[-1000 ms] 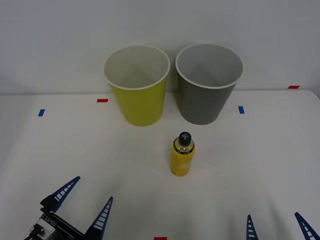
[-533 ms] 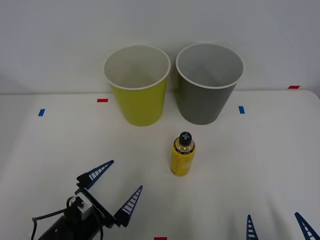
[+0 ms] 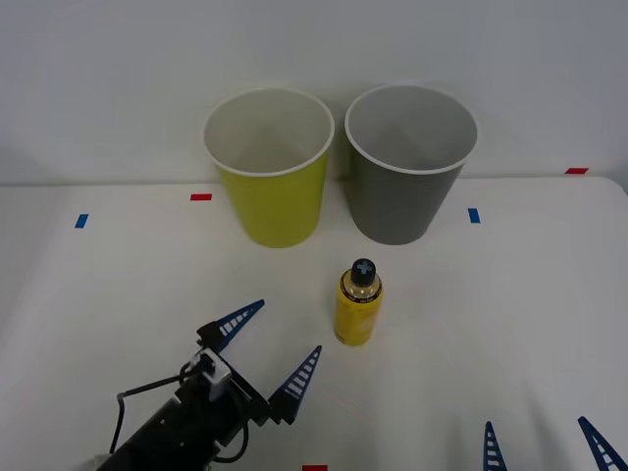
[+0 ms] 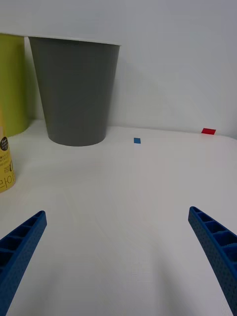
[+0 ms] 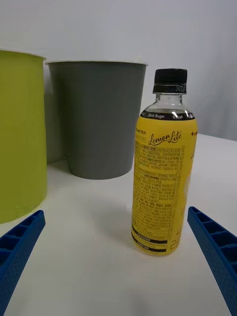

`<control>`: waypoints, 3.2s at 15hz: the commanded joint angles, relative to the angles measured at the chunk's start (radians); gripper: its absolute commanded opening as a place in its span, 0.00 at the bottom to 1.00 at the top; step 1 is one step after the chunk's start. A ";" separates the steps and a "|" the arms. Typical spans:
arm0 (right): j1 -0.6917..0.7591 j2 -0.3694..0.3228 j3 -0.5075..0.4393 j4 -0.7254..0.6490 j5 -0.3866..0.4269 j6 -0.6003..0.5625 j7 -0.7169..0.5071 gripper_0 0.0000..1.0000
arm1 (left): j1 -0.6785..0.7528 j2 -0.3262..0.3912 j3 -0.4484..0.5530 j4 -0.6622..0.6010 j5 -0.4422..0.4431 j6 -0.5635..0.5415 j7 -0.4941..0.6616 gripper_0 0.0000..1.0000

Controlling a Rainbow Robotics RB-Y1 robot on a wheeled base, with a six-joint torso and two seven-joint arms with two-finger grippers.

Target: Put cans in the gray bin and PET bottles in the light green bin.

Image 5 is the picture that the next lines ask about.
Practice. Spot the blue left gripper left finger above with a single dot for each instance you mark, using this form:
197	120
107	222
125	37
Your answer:
17	247

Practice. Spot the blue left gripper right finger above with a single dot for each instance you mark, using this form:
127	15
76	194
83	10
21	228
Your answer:
217	249

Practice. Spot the yellow label plastic bottle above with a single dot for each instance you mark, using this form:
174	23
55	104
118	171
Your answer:
160	185

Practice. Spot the yellow-green plastic bin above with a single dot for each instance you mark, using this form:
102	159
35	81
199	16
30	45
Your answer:
22	135

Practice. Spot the grey plastic bin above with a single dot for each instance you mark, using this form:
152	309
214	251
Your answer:
98	118

